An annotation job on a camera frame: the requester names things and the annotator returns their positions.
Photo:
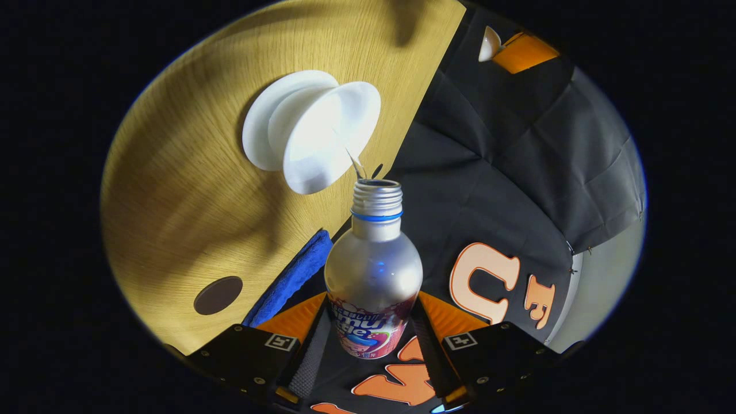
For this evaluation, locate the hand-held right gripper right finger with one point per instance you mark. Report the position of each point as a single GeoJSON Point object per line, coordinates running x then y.
{"type": "Point", "coordinates": [431, 359]}

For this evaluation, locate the white saucer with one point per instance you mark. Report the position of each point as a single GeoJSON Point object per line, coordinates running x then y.
{"type": "Point", "coordinates": [259, 126]}

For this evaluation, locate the white teacup lid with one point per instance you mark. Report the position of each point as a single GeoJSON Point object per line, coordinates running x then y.
{"type": "Point", "coordinates": [489, 46]}

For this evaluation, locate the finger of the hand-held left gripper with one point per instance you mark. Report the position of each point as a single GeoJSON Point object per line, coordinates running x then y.
{"type": "Point", "coordinates": [523, 53]}

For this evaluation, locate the white teacup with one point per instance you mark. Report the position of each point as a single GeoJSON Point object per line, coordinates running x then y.
{"type": "Point", "coordinates": [322, 149]}

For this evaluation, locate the blue cloth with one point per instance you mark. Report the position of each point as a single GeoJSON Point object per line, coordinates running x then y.
{"type": "Point", "coordinates": [299, 270]}

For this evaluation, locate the silver water bottle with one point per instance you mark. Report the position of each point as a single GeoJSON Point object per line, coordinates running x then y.
{"type": "Point", "coordinates": [374, 270]}

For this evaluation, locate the dark round table grommet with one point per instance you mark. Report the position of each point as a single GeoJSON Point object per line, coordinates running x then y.
{"type": "Point", "coordinates": [218, 295]}

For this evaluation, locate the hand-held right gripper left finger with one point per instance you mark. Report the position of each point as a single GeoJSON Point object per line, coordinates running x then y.
{"type": "Point", "coordinates": [310, 359]}

